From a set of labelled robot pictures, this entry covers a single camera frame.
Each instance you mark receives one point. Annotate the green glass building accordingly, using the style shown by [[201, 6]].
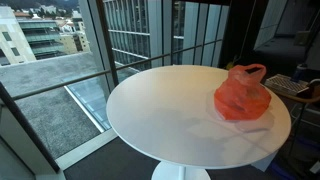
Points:
[[41, 36]]

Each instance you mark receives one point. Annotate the grey computer keyboard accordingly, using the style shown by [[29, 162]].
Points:
[[285, 85]]

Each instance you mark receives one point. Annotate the beige building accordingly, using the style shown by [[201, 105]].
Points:
[[13, 36]]

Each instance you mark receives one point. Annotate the blue drink can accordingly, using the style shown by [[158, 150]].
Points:
[[299, 72]]

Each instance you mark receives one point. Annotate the orange plastic bag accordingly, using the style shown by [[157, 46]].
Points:
[[241, 96]]

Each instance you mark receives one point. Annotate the curved wooden chair armrest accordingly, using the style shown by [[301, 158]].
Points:
[[301, 98]]

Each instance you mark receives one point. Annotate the dark slanted window mullion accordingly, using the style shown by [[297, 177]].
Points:
[[107, 43]]

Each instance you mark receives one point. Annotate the white table pedestal base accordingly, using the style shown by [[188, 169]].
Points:
[[180, 171]]

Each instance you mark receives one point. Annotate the small yellow object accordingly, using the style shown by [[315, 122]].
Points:
[[230, 65]]

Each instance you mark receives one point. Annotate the grey metal handrail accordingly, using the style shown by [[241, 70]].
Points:
[[83, 76]]

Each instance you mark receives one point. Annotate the white flat board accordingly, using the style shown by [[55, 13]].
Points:
[[265, 161]]

